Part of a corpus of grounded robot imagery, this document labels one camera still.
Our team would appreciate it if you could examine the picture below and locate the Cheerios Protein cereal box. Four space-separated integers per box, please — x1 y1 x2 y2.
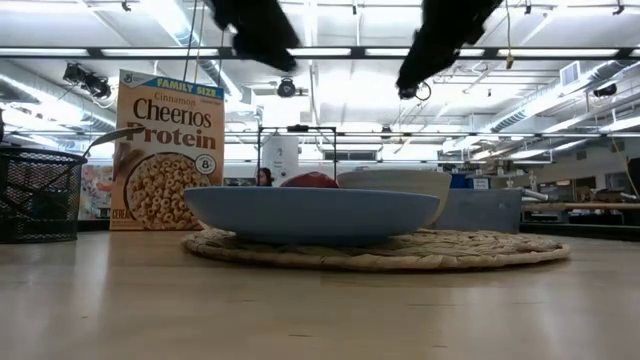
109 68 226 232

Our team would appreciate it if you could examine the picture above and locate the white bowl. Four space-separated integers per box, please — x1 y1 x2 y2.
337 169 453 227

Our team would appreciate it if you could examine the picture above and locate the red apple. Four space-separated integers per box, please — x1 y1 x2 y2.
279 171 341 190

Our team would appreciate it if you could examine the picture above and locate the blue plate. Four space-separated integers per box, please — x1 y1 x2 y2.
183 186 442 247

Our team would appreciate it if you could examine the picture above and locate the round black ceiling fixture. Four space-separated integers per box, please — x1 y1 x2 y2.
276 77 298 99

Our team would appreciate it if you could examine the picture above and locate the white cylindrical column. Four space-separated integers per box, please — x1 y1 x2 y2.
260 134 301 188

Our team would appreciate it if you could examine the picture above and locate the grey plastic bin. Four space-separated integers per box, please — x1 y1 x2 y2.
433 188 524 235

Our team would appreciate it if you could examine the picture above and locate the round woven placemat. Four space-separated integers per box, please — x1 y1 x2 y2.
180 227 572 273

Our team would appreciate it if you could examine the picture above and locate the colourful floral poster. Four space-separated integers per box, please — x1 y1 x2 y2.
79 164 114 221

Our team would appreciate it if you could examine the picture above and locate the black mesh cup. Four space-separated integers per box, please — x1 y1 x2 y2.
0 144 89 245

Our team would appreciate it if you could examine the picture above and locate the hanging cable with yellow plug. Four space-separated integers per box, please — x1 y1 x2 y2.
503 0 516 71

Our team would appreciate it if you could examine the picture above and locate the black aluminium rig frame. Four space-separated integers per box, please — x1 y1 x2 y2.
0 46 640 62

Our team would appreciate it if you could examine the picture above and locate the black metal stand frame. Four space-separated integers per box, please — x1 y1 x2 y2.
256 124 339 189

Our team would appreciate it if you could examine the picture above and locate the black ceiling-mounted camera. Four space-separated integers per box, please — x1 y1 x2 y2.
62 62 113 100

